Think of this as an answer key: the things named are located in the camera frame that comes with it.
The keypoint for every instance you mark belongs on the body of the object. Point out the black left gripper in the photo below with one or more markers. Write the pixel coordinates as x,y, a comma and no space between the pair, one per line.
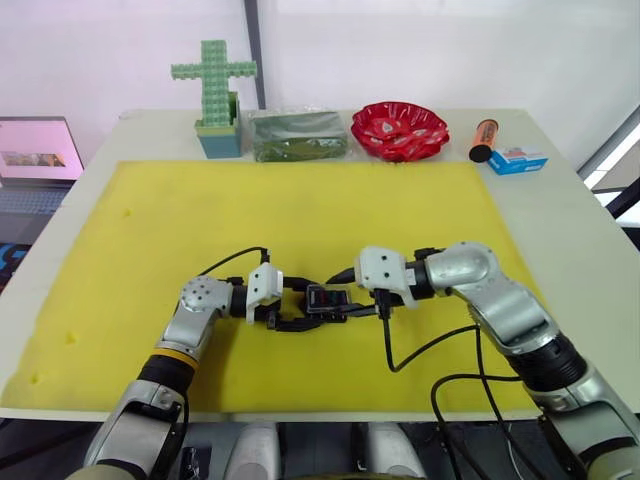
274,320

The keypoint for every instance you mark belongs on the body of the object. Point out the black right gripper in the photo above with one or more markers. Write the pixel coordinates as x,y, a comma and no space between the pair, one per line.
386,302

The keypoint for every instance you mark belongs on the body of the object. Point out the black fuse box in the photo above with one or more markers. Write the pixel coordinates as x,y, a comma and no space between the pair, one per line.
334,316

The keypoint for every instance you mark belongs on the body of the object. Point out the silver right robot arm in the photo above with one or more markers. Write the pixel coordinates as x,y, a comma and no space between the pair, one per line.
505,300

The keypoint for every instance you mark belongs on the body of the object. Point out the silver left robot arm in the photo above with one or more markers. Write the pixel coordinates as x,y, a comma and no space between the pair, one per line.
192,306

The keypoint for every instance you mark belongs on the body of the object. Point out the blue white small box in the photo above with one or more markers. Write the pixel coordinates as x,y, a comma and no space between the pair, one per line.
517,161

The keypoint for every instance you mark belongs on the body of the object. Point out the yellow foam mat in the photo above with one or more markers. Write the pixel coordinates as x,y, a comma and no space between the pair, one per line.
300,215

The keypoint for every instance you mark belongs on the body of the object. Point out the white rounded shell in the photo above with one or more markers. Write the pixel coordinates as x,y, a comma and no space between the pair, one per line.
252,450
395,450

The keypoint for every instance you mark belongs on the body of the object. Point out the green plastic bag pack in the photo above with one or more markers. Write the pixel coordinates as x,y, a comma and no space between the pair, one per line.
297,135

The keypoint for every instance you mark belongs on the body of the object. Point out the red scalloped bowl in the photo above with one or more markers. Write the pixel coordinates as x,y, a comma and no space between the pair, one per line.
400,132

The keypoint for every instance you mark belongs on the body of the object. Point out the teal square pot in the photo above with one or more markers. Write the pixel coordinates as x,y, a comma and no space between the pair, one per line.
220,142

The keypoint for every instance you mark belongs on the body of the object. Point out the orange cylinder black cap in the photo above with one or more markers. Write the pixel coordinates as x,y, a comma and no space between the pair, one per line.
485,140

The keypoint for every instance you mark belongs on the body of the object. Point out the green block cross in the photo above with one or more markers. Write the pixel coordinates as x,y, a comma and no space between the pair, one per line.
215,75

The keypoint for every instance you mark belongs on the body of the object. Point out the black vertical pole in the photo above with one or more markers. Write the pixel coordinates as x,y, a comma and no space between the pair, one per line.
259,50

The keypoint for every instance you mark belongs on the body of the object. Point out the open laptop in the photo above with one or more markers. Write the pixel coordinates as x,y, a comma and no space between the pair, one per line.
35,150

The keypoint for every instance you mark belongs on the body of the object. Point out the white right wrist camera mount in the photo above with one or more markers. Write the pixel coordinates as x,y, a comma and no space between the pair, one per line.
382,272

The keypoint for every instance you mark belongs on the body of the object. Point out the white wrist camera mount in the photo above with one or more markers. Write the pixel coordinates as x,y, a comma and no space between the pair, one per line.
382,272
262,290

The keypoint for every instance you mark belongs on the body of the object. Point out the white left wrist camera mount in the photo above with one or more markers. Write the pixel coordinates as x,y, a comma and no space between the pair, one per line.
262,290

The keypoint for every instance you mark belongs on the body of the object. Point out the black metal frame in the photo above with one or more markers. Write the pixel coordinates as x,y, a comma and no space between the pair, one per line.
625,190

